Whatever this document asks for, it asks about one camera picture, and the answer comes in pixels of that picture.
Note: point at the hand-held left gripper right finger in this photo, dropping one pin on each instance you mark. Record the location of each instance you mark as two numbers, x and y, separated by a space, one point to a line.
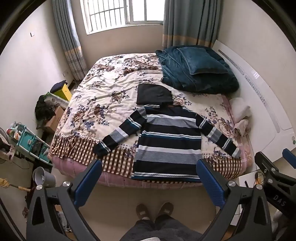
210 185

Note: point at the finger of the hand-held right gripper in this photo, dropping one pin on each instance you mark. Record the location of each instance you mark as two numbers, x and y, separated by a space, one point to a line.
290 156
266 162

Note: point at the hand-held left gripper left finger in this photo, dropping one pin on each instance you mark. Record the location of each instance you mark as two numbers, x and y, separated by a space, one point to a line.
89 183

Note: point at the striped knit sweater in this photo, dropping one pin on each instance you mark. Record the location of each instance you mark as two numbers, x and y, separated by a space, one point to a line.
166 148

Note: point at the dark clothes pile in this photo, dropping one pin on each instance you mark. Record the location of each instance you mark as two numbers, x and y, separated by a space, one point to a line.
44 109

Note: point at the white flat board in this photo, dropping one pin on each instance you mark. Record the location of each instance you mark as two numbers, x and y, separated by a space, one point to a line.
247 179

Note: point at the bed with pink mattress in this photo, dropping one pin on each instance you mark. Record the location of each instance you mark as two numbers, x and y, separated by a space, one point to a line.
69 162

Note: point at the beige crumpled cloth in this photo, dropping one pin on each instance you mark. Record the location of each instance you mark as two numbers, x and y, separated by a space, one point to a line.
241 127

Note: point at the grey waste bin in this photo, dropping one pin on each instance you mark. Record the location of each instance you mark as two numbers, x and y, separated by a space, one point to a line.
46 179

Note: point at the brown slipper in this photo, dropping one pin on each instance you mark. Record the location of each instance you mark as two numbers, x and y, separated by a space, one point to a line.
143 212
166 209

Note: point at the white headboard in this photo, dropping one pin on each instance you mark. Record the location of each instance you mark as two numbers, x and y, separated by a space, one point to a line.
266 104

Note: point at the white folded cloth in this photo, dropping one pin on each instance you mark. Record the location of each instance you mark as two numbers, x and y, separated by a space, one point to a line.
240 107

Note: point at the person's legs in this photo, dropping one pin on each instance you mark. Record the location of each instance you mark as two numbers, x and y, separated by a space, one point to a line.
161 229

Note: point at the cardboard box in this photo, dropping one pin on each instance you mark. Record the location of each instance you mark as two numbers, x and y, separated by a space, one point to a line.
56 118

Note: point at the teal storage rack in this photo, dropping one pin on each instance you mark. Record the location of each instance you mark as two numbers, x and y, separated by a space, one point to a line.
30 139

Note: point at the yellow broom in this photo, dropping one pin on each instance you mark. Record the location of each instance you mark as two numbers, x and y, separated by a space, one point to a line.
13 185

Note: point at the clear plastic storage box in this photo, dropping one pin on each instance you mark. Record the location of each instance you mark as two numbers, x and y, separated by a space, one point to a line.
57 100

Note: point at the yellow box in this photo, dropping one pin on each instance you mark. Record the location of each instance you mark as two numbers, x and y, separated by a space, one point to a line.
63 92

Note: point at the dark cap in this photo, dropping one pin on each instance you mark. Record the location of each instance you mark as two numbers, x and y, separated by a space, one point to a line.
57 86

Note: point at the teal plush comforter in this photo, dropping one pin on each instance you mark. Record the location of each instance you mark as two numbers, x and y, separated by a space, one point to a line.
185 81

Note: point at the black folded garment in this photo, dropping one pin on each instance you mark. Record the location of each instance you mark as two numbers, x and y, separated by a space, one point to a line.
152 93

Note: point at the teal plush pillow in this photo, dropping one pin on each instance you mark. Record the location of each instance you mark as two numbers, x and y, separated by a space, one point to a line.
203 62

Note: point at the grey-blue curtain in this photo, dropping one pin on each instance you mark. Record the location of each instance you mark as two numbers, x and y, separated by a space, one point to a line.
69 46
189 23

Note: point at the wall socket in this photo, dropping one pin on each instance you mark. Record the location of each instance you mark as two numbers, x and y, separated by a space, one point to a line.
66 73

